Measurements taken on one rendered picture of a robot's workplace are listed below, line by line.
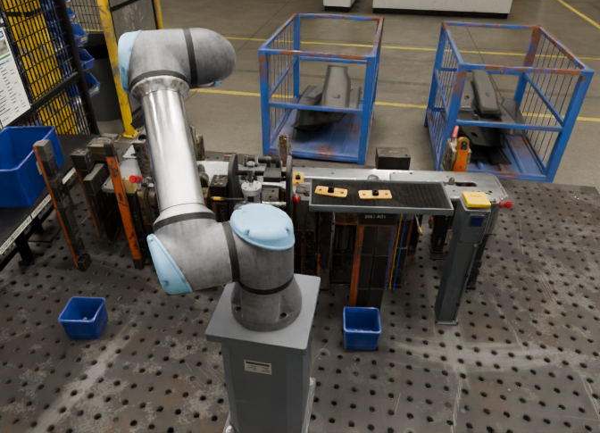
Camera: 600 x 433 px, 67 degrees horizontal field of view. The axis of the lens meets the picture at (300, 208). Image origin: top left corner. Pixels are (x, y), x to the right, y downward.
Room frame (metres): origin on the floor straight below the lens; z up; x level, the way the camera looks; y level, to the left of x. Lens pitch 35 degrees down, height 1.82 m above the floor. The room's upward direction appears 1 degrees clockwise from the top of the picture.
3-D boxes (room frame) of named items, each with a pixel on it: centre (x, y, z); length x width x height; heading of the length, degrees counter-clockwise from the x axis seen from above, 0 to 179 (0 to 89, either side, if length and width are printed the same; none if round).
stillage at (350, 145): (3.68, -0.21, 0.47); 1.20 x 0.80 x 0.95; 169
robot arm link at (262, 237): (0.68, 0.08, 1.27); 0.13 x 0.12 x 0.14; 109
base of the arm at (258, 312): (0.68, 0.07, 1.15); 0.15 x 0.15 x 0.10
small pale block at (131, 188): (1.26, 0.56, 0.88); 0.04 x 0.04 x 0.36; 88
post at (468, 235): (1.01, -0.47, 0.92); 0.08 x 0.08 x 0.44; 88
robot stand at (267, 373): (0.68, 0.07, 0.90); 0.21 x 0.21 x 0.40; 80
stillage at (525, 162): (3.41, -1.48, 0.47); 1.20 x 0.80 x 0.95; 171
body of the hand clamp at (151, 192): (1.22, 0.48, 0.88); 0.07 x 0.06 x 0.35; 178
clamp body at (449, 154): (1.53, -0.59, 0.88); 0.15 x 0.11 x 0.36; 178
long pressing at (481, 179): (1.37, -0.01, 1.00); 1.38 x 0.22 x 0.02; 88
